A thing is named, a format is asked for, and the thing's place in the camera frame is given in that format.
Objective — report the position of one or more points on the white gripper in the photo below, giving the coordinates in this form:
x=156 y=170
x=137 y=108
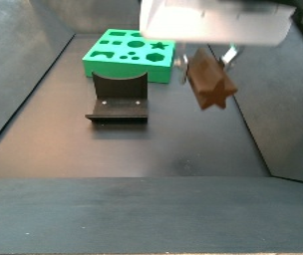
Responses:
x=245 y=22

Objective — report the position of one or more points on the green shape sorter block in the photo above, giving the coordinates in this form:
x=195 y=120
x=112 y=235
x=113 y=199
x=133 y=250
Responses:
x=122 y=54

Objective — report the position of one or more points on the black curved fixture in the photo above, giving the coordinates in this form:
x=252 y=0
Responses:
x=121 y=99

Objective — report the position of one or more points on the brown star prism object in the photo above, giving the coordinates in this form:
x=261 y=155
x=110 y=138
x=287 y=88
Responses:
x=209 y=83

